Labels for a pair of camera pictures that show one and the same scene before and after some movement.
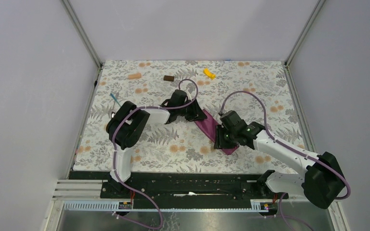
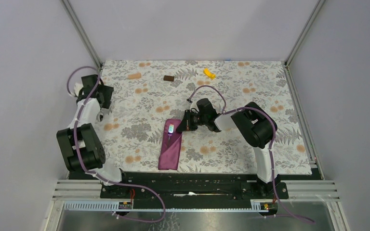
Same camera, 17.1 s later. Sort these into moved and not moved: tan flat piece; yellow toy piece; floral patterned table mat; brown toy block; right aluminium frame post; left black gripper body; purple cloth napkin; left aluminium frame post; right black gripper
Moved: purple cloth napkin; left black gripper body; right black gripper
Not moved: floral patterned table mat; left aluminium frame post; yellow toy piece; right aluminium frame post; brown toy block; tan flat piece
